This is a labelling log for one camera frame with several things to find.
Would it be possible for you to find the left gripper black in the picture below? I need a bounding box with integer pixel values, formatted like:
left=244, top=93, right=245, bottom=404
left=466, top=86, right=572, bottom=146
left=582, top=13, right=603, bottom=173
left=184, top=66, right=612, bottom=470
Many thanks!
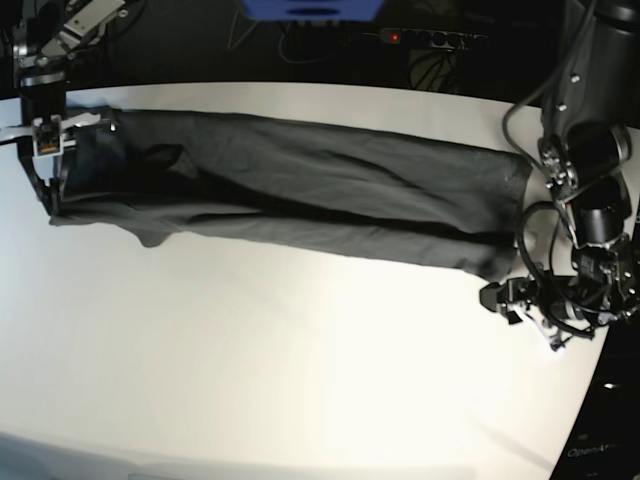
left=479, top=276, right=638, bottom=335

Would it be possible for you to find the black power strip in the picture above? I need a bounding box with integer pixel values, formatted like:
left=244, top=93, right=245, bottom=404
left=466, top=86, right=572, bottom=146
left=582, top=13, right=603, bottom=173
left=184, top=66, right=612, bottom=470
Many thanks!
left=377, top=28, right=491, bottom=51

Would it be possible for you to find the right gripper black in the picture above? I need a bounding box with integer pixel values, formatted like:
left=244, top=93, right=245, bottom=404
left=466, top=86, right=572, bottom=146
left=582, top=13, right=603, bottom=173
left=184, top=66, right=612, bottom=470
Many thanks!
left=17, top=77, right=77, bottom=215

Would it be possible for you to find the black box with lettering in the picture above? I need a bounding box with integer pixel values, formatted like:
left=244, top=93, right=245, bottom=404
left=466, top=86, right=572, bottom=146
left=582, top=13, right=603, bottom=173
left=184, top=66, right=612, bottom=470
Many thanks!
left=550, top=324, right=639, bottom=480

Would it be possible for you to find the grey T-shirt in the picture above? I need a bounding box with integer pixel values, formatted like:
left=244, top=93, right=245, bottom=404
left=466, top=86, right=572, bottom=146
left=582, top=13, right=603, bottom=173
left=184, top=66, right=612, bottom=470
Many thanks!
left=50, top=109, right=531, bottom=281

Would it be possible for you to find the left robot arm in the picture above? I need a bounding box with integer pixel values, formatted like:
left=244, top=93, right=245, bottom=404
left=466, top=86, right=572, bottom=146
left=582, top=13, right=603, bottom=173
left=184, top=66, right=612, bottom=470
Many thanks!
left=479, top=1, right=639, bottom=347

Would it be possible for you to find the blue plastic bin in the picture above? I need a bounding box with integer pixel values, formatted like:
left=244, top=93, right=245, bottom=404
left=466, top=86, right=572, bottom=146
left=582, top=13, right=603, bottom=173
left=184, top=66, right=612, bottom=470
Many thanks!
left=239, top=0, right=384, bottom=22

